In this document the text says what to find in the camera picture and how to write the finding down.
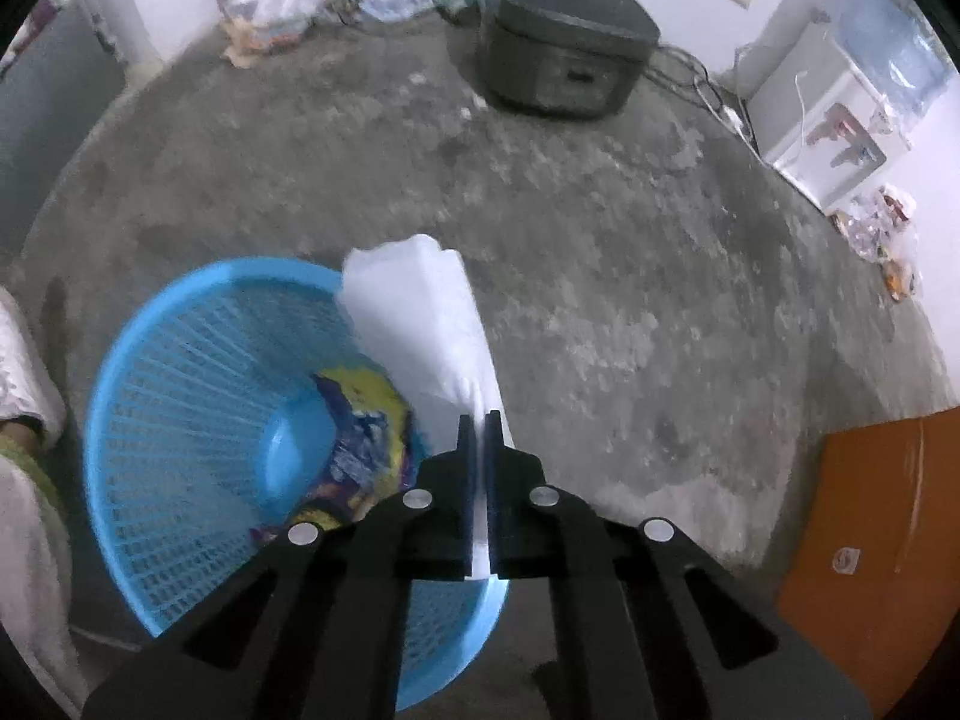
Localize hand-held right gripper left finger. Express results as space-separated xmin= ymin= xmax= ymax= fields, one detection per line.
xmin=81 ymin=416 xmax=478 ymax=720

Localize blue plastic basket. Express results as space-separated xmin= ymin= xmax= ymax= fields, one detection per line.
xmin=82 ymin=257 xmax=511 ymax=713

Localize dark grey rice cooker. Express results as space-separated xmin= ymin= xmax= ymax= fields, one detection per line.
xmin=474 ymin=0 xmax=662 ymax=119

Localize orange board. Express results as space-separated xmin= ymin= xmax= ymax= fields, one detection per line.
xmin=776 ymin=409 xmax=960 ymax=720

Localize blue water jug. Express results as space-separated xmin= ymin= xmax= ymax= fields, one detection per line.
xmin=836 ymin=0 xmax=957 ymax=143

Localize colourful snack packet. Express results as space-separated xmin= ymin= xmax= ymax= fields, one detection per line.
xmin=251 ymin=369 xmax=421 ymax=545

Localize black cable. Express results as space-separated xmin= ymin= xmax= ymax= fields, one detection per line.
xmin=645 ymin=45 xmax=721 ymax=117

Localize clear bag of snacks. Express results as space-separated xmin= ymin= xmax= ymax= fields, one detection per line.
xmin=829 ymin=184 xmax=920 ymax=305

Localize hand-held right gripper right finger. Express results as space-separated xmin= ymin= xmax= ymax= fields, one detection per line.
xmin=484 ymin=411 xmax=875 ymax=720

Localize white water dispenser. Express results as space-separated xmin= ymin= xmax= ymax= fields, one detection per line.
xmin=746 ymin=19 xmax=912 ymax=215

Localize white tissue paper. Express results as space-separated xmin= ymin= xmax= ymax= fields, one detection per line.
xmin=336 ymin=234 xmax=517 ymax=582

